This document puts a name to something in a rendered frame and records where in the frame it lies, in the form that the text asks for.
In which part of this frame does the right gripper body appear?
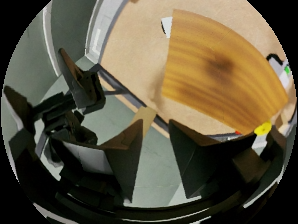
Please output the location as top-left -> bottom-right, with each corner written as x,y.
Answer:
26,72 -> 106,137

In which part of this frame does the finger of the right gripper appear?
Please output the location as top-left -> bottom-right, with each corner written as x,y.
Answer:
57,48 -> 97,110
3,85 -> 27,132

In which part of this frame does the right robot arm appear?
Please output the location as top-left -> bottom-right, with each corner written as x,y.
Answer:
43,110 -> 98,168

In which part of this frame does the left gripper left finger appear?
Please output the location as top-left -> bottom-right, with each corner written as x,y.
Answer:
51,119 -> 143,204

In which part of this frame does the yellow cylinder with center hole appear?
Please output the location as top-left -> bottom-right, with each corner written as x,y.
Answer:
255,120 -> 271,136

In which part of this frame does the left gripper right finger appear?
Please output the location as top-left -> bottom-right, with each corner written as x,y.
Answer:
168,119 -> 257,199

